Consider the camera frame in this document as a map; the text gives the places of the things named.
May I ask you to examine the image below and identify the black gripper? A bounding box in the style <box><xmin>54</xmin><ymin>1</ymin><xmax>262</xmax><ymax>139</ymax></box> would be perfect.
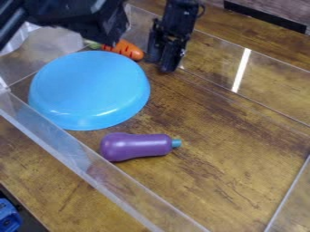
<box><xmin>147</xmin><ymin>0</ymin><xmax>206</xmax><ymax>73</ymax></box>

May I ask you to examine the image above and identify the orange toy carrot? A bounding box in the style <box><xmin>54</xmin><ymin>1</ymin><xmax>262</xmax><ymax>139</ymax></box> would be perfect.
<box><xmin>86</xmin><ymin>39</ymin><xmax>145</xmax><ymax>61</ymax></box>

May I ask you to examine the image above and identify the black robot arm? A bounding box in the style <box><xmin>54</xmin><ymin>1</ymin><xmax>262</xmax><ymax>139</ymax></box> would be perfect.
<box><xmin>0</xmin><ymin>0</ymin><xmax>206</xmax><ymax>73</ymax></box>

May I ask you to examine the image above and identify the blue upturned bowl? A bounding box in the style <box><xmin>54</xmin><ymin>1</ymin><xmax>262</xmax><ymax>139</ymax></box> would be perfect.
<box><xmin>28</xmin><ymin>51</ymin><xmax>150</xmax><ymax>131</ymax></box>

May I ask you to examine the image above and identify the purple toy eggplant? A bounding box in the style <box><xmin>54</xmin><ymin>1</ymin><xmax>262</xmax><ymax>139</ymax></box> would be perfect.
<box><xmin>100</xmin><ymin>132</ymin><xmax>182</xmax><ymax>161</ymax></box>

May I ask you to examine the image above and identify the blue object at corner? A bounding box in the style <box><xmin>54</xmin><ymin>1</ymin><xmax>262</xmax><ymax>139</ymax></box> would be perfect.
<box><xmin>0</xmin><ymin>198</ymin><xmax>22</xmax><ymax>232</ymax></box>

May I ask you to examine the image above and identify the clear acrylic enclosure wall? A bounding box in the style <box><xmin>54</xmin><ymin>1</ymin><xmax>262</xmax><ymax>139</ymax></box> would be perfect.
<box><xmin>0</xmin><ymin>8</ymin><xmax>310</xmax><ymax>232</ymax></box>

